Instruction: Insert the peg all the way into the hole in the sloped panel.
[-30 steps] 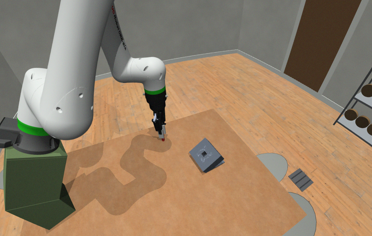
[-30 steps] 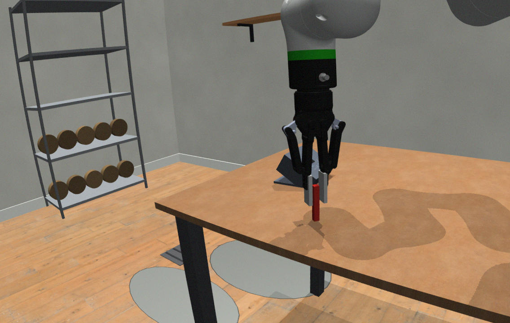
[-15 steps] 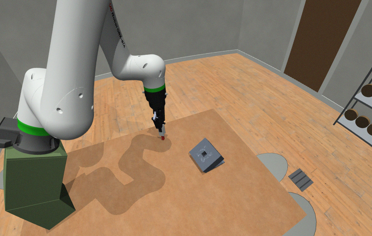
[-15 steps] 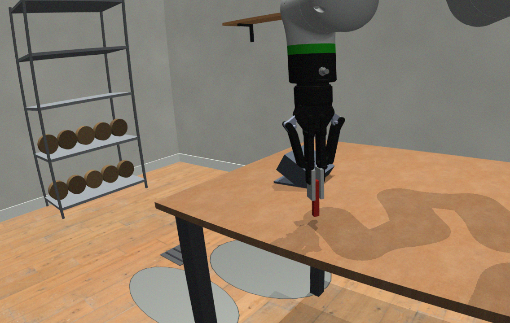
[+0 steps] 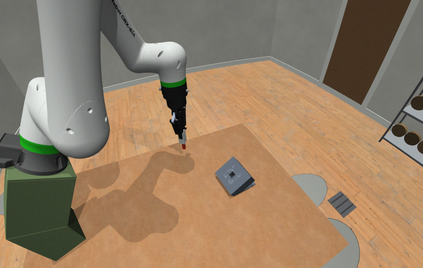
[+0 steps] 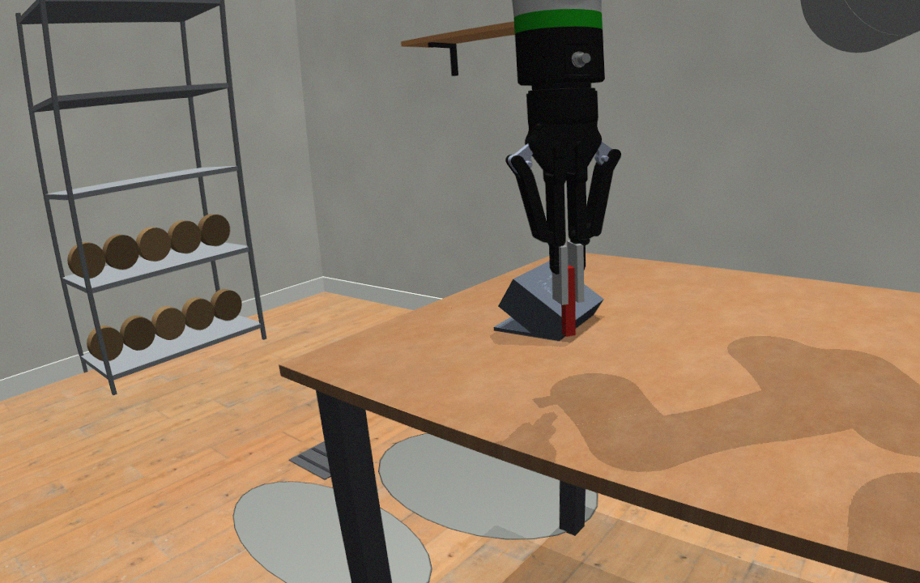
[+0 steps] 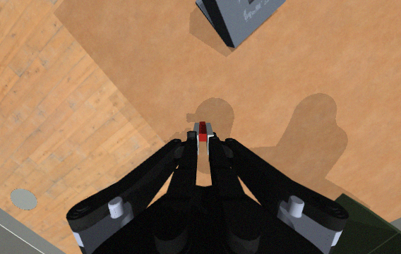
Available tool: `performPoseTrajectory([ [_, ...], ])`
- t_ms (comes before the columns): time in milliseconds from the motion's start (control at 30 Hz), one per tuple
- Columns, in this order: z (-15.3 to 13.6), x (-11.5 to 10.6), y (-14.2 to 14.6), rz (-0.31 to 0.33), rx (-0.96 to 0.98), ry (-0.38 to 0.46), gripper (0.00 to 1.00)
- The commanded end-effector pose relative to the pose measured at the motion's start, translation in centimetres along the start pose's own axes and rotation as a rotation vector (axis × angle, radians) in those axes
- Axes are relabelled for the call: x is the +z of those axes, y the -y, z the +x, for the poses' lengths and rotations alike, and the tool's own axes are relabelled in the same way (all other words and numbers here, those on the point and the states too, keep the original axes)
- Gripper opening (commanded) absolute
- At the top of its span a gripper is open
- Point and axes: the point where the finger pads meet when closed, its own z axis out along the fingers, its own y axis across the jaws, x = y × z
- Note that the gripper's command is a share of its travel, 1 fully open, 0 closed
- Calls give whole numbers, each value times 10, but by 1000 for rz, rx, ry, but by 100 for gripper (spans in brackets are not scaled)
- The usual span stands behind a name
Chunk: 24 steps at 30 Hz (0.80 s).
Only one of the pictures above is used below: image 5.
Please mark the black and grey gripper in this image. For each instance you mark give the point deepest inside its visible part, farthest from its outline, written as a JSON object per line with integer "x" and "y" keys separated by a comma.
{"x": 178, "y": 120}

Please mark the grey sloped panel with rectangular hole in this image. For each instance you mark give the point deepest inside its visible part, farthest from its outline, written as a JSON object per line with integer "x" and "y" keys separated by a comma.
{"x": 234, "y": 177}

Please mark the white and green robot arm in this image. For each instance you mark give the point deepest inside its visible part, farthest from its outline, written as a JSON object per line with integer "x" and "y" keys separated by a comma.
{"x": 64, "y": 113}

